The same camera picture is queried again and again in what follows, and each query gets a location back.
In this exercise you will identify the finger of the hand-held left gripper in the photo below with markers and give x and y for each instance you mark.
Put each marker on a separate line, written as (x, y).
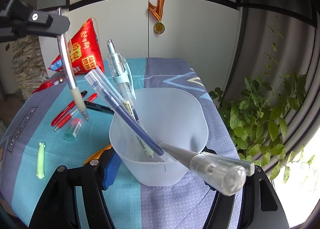
(52, 22)

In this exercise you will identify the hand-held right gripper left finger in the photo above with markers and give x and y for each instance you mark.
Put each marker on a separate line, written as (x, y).
(111, 169)

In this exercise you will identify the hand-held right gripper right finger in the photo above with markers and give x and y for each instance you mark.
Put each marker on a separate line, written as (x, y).
(248, 194)

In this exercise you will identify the orange and black pen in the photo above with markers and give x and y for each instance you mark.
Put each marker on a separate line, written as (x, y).
(96, 155)

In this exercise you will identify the grey clear retractable pen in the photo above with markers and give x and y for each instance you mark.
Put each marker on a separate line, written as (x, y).
(212, 169)

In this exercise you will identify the red gel pen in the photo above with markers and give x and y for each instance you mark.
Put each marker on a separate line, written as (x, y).
(66, 120)

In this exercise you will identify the silver clear pen white grip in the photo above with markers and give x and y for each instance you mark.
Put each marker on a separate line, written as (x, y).
(72, 86)

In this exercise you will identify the blue gel pen clear cap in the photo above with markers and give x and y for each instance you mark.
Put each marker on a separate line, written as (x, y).
(112, 94)

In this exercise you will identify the mint green clear pen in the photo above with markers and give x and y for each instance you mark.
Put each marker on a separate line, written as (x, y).
(118, 68)

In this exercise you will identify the translucent white plastic cup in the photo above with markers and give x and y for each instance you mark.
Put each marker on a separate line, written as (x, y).
(175, 119)

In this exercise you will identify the red pyramid snack bag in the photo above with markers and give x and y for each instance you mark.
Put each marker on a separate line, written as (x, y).
(85, 51)

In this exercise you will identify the tall pile of papers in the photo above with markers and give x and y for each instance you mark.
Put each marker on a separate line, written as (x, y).
(27, 63)

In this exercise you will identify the pink and green eraser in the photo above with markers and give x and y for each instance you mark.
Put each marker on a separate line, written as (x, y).
(73, 129)

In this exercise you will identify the red tassel with beads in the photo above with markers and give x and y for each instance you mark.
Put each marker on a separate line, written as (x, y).
(47, 85)

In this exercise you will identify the light green novelty pen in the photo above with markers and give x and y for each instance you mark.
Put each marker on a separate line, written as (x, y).
(41, 161)

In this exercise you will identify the green leafy vine plant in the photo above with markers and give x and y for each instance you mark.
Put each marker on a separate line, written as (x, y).
(250, 109)

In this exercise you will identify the gold medal striped ribbon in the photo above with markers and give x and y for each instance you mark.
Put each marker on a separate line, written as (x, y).
(159, 28)

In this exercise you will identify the grey curtain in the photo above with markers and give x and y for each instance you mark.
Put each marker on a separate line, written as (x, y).
(260, 51)

